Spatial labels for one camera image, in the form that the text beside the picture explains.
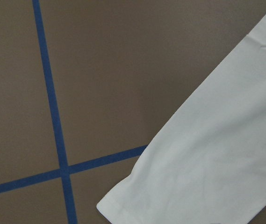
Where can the white long-sleeve printed shirt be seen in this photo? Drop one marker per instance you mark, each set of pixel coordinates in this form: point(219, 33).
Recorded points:
point(207, 165)

